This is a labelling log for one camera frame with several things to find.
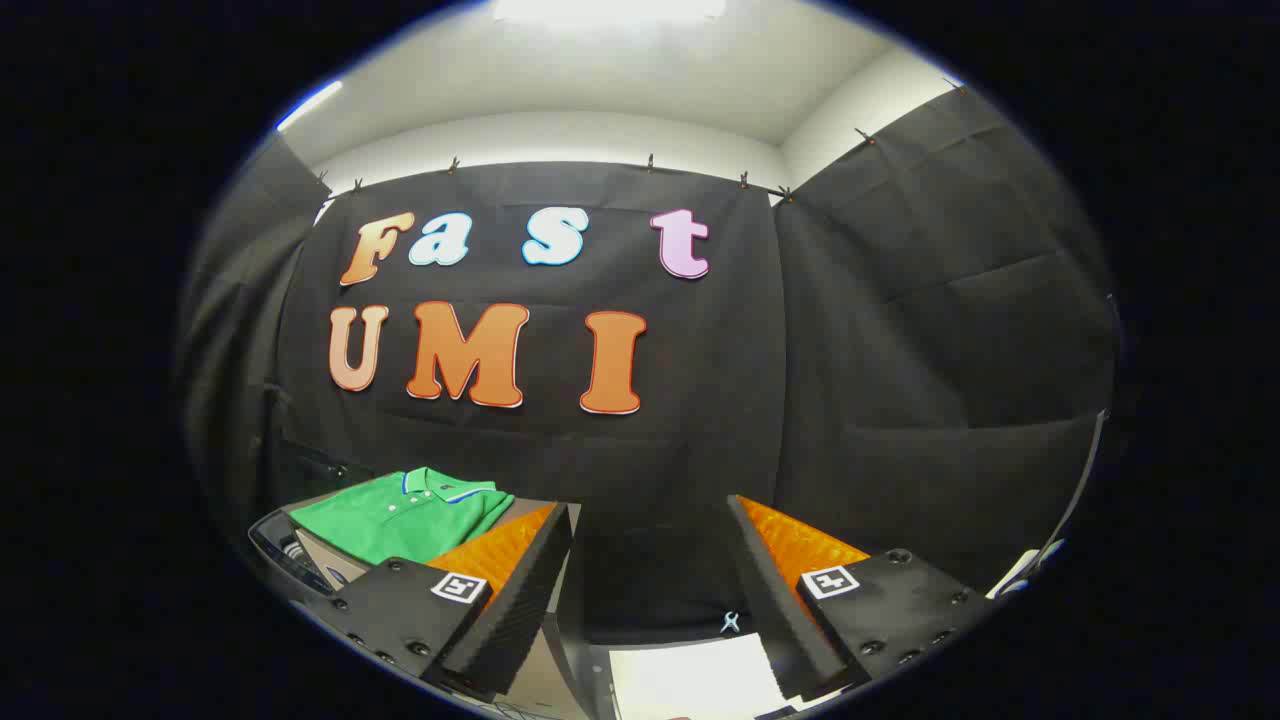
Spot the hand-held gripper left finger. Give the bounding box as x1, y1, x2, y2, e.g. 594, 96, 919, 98
298, 500, 576, 701

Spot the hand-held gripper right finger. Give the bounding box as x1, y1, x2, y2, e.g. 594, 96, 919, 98
725, 493, 999, 703

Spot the green polo shirt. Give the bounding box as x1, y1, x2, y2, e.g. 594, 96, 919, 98
288, 466, 516, 567

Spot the dark grey washing machine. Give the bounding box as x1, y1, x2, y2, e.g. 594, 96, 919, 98
248, 505, 346, 601

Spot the row of small backdrop clips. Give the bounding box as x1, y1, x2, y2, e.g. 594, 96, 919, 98
315, 80, 966, 201

